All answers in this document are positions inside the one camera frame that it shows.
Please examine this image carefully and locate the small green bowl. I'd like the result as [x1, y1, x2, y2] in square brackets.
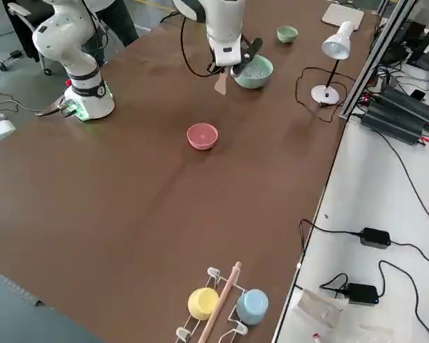
[277, 25, 298, 44]

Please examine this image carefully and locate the large green bowl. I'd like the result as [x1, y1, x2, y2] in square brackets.
[232, 54, 274, 90]

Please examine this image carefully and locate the pink bowl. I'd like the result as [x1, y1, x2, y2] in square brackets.
[187, 123, 219, 151]

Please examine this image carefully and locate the white desk lamp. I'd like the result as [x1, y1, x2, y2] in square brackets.
[310, 20, 355, 105]

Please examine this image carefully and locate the white square tray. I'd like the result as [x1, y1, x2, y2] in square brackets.
[322, 3, 365, 31]

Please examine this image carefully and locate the person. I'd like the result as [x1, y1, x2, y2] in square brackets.
[96, 0, 139, 48]

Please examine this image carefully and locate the black finned power supply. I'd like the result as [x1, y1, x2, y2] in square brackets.
[360, 85, 429, 146]

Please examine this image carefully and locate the black monitor stand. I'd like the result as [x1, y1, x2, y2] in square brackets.
[407, 21, 429, 76]

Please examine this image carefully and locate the black power adapter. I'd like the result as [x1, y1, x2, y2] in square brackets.
[345, 282, 380, 307]
[360, 227, 393, 249]

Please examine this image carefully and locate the black office chair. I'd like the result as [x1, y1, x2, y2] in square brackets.
[6, 0, 54, 76]

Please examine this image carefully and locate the wooden rod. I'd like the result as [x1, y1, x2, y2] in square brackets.
[197, 261, 242, 343]

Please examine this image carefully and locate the clear plastic bag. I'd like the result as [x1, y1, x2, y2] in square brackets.
[296, 288, 344, 329]

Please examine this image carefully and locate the black lamp cable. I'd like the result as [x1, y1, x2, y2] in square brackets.
[295, 66, 357, 123]

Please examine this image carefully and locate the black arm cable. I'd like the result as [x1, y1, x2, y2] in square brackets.
[82, 0, 217, 78]

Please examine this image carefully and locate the aluminium frame post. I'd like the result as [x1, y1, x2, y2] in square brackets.
[339, 0, 414, 119]

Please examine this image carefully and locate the black adapter cable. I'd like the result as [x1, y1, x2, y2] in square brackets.
[377, 259, 429, 343]
[299, 218, 364, 259]

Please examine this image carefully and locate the black power supply cable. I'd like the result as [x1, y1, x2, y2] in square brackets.
[378, 131, 429, 229]

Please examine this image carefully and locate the white wire rack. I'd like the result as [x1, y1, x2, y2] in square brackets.
[174, 267, 250, 343]

